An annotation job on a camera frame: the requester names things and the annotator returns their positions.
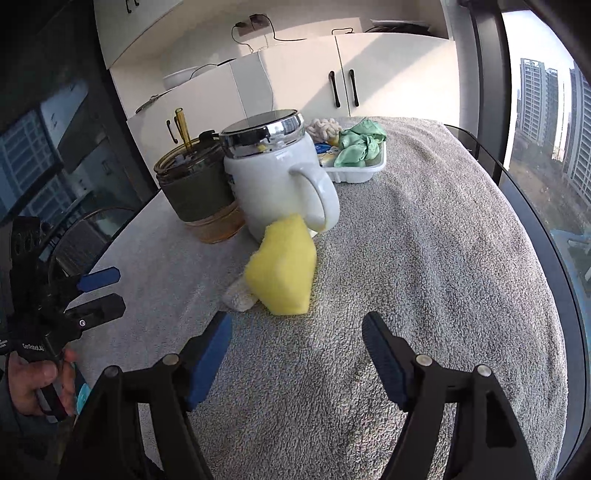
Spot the amber glass straw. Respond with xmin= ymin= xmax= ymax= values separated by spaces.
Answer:
xmin=174 ymin=108 xmax=192 ymax=153

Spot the white ceramic mug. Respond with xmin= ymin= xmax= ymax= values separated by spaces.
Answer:
xmin=224 ymin=134 xmax=341 ymax=241

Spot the white knitted cloth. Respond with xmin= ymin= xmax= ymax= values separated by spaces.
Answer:
xmin=221 ymin=276 xmax=259 ymax=313

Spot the green silk cloth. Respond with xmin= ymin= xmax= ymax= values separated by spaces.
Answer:
xmin=334 ymin=118 xmax=387 ymax=168

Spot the yellow rectangular sponge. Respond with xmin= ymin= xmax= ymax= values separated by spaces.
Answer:
xmin=243 ymin=214 xmax=317 ymax=316

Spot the black cabinet handle right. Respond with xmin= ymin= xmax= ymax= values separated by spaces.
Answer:
xmin=349 ymin=69 xmax=360 ymax=107

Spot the white bowl on counter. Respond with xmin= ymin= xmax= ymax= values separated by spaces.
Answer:
xmin=163 ymin=67 xmax=198 ymax=90

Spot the grey towel table cover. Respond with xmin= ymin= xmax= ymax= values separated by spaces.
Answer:
xmin=68 ymin=115 xmax=569 ymax=480

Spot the black cabinet handle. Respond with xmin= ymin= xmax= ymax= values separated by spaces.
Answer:
xmin=328 ymin=70 xmax=342 ymax=109
xmin=349 ymin=69 xmax=360 ymax=107

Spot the white cabinet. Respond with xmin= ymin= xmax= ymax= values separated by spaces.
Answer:
xmin=127 ymin=33 xmax=461 ymax=167

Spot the cream chenille duster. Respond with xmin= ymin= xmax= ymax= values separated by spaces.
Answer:
xmin=305 ymin=118 xmax=342 ymax=146

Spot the person left hand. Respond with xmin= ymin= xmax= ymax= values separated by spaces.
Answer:
xmin=7 ymin=348 xmax=77 ymax=416

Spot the black cable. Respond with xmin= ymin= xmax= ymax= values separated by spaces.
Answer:
xmin=230 ymin=13 xmax=355 ymax=54

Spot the black cabinet handle left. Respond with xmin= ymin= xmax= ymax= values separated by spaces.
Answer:
xmin=328 ymin=70 xmax=342 ymax=109

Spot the white plastic tray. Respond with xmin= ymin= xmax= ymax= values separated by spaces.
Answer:
xmin=322 ymin=140 xmax=387 ymax=184

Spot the wall power socket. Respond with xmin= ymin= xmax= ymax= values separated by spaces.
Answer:
xmin=235 ymin=14 xmax=270 ymax=36

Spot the chrome mug lid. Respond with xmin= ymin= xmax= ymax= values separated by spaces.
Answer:
xmin=219 ymin=109 xmax=304 ymax=159

